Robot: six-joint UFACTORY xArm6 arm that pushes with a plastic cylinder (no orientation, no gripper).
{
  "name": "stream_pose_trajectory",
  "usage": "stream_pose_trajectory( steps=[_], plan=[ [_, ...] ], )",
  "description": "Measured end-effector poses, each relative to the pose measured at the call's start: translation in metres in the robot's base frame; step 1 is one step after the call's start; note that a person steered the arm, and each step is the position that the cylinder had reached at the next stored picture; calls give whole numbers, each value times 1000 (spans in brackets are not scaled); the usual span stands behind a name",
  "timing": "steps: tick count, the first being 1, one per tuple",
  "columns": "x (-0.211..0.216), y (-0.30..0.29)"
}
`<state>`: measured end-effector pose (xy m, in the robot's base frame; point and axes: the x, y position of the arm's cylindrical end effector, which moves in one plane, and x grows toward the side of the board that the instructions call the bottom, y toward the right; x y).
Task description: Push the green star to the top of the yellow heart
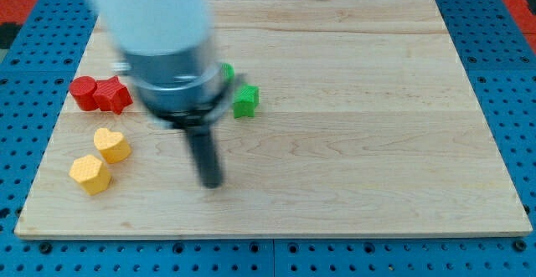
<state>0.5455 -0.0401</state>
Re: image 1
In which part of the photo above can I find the grey metal wrist flange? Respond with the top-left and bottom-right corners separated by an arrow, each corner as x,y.
123,35 -> 243,129

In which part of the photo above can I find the green round block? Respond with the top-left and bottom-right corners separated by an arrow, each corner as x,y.
221,63 -> 235,82

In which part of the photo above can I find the wooden board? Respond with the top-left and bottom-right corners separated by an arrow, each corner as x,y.
14,0 -> 532,240

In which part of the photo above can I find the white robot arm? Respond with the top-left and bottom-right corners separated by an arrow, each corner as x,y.
89,0 -> 244,188

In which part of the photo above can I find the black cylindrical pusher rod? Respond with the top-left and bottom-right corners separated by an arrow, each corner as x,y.
185,126 -> 224,189

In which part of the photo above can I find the red star block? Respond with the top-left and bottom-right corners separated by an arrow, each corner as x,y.
93,76 -> 133,115

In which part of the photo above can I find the yellow hexagon block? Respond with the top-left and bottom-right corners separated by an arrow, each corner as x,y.
69,155 -> 111,196

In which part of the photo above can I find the red cylinder block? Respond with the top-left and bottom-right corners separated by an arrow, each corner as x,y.
69,76 -> 98,111

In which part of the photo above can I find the green star block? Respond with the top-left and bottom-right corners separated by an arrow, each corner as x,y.
233,85 -> 260,119

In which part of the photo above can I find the yellow heart block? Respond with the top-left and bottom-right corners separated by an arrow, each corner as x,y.
93,128 -> 131,164

